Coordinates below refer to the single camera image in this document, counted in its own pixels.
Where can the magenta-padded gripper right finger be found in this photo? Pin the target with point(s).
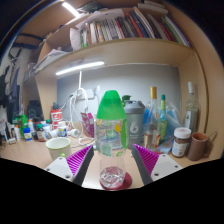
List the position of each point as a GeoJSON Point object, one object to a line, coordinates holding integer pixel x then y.
{"type": "Point", "coordinates": [165, 165]}

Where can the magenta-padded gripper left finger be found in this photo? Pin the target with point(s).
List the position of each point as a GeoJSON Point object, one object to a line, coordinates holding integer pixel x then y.
{"type": "Point", "coordinates": [60, 166]}

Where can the clear green-capped drink bottle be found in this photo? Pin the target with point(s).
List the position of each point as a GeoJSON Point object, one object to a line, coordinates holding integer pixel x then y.
{"type": "Point", "coordinates": [111, 108]}

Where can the white mug with green base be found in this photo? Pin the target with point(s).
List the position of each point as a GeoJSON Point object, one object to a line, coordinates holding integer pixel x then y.
{"type": "Point", "coordinates": [58, 148]}

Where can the brown jar with white lid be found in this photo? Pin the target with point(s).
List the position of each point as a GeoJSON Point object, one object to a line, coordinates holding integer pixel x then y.
{"type": "Point", "coordinates": [181, 143]}

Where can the white pill bottle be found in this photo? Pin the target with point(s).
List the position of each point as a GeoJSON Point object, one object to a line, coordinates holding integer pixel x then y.
{"type": "Point", "coordinates": [62, 130]}

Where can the brown bottle with green cap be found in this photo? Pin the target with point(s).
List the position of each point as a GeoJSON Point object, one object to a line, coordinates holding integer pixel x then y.
{"type": "Point", "coordinates": [41, 134]}

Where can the flat round red coaster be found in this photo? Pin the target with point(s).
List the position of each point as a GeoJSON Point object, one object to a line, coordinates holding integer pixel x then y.
{"type": "Point", "coordinates": [128, 181]}

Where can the slim bottle with green cap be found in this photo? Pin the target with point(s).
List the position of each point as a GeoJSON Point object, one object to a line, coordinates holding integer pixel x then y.
{"type": "Point", "coordinates": [162, 123]}

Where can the white bottle with blue label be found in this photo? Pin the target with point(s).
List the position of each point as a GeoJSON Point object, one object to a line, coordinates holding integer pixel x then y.
{"type": "Point", "coordinates": [27, 135]}

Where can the blue plastic bag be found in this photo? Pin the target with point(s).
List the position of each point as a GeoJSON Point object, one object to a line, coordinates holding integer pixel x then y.
{"type": "Point", "coordinates": [174, 118]}

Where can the grey shaker bottle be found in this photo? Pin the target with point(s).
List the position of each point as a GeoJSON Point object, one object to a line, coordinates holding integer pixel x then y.
{"type": "Point", "coordinates": [135, 126]}

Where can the clear glass bottle gold cap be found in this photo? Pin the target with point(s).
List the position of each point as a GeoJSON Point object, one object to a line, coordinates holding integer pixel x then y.
{"type": "Point", "coordinates": [152, 116]}

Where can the red and white can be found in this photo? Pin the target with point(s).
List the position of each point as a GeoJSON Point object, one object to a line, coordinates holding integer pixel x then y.
{"type": "Point", "coordinates": [56, 116]}

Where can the magenta pouch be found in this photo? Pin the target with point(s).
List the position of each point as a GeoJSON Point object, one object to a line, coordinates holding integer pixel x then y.
{"type": "Point", "coordinates": [88, 125]}

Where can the green plastic bottle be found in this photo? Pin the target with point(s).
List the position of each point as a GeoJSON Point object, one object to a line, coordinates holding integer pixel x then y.
{"type": "Point", "coordinates": [22, 125]}

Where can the tall clear bottle white cap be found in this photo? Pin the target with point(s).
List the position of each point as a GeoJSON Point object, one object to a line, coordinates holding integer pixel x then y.
{"type": "Point", "coordinates": [192, 113]}

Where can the black box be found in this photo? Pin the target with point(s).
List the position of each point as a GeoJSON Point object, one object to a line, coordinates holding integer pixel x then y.
{"type": "Point", "coordinates": [35, 110]}

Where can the dark hanging clothes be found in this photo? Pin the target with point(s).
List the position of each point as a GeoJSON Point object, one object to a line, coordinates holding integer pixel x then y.
{"type": "Point", "coordinates": [10, 86]}

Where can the long under-shelf light bar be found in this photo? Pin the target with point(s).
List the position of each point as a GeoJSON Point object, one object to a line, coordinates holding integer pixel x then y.
{"type": "Point", "coordinates": [80, 68]}

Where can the wooden shelf unit with books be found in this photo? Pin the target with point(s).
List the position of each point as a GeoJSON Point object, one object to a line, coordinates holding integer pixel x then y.
{"type": "Point", "coordinates": [133, 50]}

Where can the short ceiling light bar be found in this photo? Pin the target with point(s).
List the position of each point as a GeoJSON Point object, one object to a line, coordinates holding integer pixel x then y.
{"type": "Point", "coordinates": [70, 9]}

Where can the white wall socket strip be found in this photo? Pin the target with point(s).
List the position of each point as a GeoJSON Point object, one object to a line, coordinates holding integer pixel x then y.
{"type": "Point", "coordinates": [85, 94]}

